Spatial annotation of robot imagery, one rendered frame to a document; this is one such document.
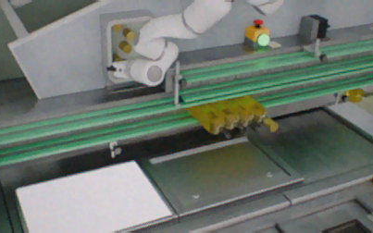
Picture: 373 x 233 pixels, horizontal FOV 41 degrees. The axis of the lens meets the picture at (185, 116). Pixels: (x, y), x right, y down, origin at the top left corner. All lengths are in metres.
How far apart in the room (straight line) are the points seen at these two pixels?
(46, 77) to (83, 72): 0.13
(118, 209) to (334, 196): 0.71
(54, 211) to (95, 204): 0.12
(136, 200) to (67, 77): 0.52
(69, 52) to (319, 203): 0.98
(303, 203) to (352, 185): 0.21
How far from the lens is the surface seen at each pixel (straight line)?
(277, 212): 1.61
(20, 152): 1.69
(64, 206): 1.57
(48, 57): 1.75
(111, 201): 1.58
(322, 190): 1.71
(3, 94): 2.35
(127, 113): 1.70
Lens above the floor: 2.35
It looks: 51 degrees down
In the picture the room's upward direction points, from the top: 135 degrees clockwise
